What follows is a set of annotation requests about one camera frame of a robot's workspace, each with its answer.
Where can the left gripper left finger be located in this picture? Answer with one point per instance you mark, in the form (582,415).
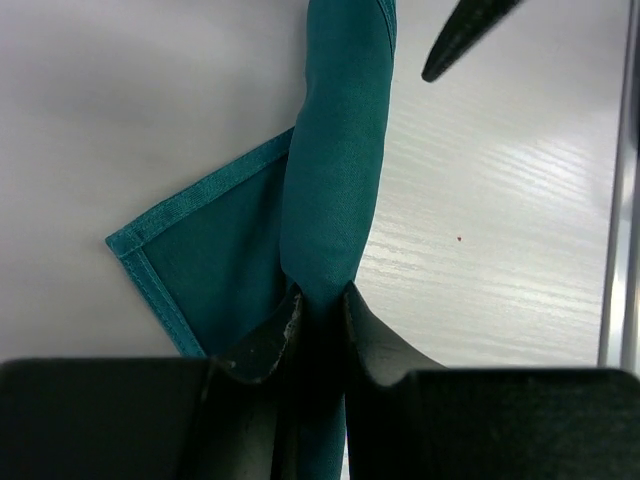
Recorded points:
(232,416)

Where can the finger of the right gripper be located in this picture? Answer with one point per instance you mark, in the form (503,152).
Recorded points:
(469,22)

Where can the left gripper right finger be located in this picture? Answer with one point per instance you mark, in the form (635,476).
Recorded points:
(408,417)

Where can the teal cloth napkin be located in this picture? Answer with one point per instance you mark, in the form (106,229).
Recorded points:
(215,260)

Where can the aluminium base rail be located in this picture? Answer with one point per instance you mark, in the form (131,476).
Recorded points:
(619,330)

